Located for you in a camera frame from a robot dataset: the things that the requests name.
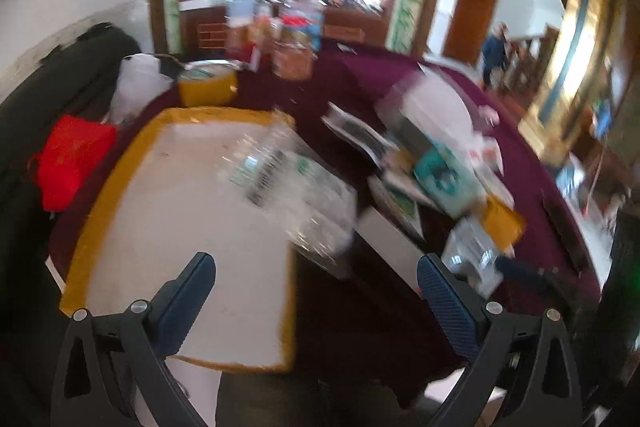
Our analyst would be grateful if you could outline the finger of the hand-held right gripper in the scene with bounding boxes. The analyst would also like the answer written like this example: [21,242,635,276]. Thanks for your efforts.
[495,257,567,296]

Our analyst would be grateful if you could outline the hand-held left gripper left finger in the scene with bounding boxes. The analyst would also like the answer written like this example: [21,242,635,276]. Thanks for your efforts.
[50,252,217,427]

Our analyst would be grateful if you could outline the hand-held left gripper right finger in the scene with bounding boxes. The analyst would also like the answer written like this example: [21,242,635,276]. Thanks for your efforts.
[416,253,583,427]

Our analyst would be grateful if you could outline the yellow packet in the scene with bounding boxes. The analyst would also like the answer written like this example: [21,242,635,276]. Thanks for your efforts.
[482,196,528,254]

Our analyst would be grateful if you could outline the white tube with red band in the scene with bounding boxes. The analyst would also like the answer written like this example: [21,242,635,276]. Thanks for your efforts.
[357,206,427,280]

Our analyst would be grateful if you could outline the yellow-rimmed white tray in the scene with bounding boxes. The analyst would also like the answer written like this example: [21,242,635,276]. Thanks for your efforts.
[60,107,301,374]

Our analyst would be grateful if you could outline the teal packet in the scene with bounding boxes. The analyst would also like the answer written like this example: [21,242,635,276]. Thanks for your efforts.
[413,146,487,216]

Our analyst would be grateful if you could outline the clear plastic packet green print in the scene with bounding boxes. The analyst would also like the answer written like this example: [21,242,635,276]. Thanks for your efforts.
[217,127,359,269]

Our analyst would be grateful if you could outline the white soft bundle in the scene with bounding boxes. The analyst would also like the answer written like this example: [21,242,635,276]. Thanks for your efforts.
[377,71,501,148]

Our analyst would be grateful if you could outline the green white flat packet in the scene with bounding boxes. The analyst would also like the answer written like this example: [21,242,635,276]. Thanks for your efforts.
[367,173,426,233]

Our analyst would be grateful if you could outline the small pink white packet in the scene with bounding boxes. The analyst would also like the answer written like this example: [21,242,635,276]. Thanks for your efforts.
[467,133,504,174]

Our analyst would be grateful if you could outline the red bag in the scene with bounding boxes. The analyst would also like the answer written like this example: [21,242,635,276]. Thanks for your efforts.
[29,115,119,212]

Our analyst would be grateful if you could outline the yellow tape roll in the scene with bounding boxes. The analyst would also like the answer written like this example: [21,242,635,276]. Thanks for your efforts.
[178,60,239,108]

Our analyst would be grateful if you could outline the gold framed panel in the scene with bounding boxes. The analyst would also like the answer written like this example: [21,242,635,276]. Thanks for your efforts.
[519,0,627,168]

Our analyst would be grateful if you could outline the white plastic bag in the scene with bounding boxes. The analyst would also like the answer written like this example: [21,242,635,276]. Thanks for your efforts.
[108,54,174,126]

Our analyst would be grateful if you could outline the black bag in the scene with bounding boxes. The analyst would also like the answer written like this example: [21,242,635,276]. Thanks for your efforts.
[0,23,142,228]

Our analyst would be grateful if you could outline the wooden door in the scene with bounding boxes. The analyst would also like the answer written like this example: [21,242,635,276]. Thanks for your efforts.
[443,0,501,68]

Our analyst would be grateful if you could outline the red box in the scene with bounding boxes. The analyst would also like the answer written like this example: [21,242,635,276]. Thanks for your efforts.
[227,24,264,72]

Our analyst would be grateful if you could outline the plastic jar orange contents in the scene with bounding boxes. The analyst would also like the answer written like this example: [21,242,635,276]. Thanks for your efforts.
[272,27,317,81]

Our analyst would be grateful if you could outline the wooden sideboard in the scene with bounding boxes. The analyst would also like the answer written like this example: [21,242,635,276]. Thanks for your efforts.
[179,0,392,58]

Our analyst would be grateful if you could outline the clear jar red label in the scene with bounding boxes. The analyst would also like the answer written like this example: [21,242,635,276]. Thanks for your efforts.
[280,1,326,52]

